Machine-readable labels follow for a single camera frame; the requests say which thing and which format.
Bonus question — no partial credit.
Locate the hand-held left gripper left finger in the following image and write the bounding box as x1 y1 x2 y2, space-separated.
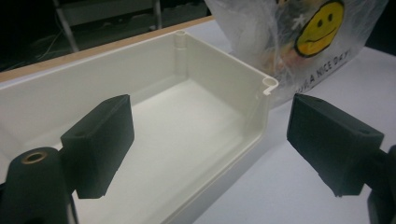
60 93 136 200

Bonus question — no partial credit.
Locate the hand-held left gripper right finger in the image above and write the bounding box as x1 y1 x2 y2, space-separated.
287 92 385 198

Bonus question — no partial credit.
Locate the white plastic box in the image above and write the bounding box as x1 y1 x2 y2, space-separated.
0 30 279 224

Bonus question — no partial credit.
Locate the clear smiley face plastic bag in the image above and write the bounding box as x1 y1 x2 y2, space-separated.
204 0 390 108

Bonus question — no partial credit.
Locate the grey metal stand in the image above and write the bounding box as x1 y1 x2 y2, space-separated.
51 0 163 53

